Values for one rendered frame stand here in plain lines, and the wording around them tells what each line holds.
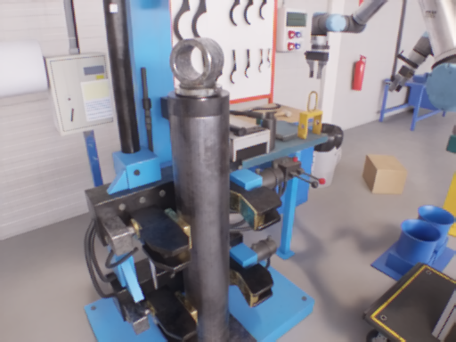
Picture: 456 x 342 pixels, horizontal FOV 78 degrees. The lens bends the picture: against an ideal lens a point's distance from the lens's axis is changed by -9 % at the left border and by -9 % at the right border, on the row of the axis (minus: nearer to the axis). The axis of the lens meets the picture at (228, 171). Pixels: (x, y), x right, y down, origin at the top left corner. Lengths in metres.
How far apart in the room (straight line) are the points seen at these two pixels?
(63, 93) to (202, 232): 1.02
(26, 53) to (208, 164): 1.05
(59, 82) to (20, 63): 0.20
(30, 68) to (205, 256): 1.17
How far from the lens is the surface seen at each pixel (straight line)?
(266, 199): 1.33
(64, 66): 1.73
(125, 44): 1.28
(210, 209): 1.14
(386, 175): 3.68
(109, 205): 1.25
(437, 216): 3.00
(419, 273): 2.25
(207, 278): 1.35
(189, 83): 1.02
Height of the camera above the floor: 1.68
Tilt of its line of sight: 26 degrees down
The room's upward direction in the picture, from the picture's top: straight up
